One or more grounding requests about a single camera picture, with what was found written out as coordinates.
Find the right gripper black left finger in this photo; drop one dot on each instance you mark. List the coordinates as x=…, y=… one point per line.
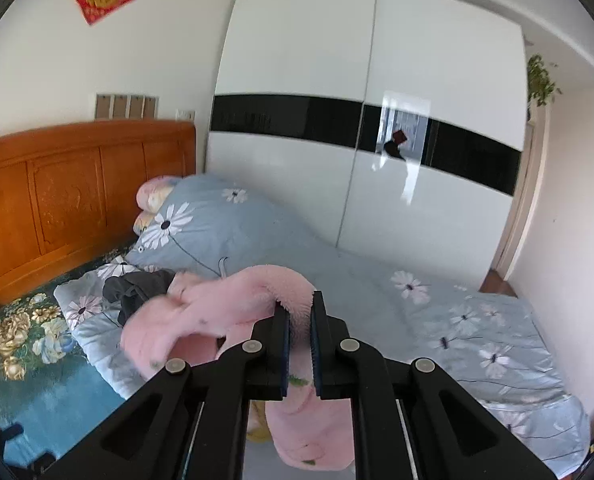
x=259, y=365

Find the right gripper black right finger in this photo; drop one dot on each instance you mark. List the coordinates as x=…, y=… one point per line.
x=343, y=366

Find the pink fleece pajama garment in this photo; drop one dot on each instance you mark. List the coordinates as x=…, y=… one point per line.
x=197, y=320

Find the dark grey garment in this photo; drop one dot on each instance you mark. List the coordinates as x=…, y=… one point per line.
x=133, y=289

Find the light blue daisy quilt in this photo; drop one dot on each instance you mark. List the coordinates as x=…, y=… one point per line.
x=488, y=343

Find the pink floral pillow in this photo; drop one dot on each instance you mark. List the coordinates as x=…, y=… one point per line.
x=142, y=221
x=152, y=194

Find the white black sliding wardrobe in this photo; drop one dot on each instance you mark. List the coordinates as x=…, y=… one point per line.
x=395, y=128

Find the orange wooden headboard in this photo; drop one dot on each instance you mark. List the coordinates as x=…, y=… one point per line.
x=68, y=193

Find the green hanging plant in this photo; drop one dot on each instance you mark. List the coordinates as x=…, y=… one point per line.
x=541, y=89

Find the white wall socket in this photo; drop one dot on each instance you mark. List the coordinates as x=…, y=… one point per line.
x=185, y=115

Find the brown wall switch panel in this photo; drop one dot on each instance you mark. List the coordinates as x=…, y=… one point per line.
x=125, y=106

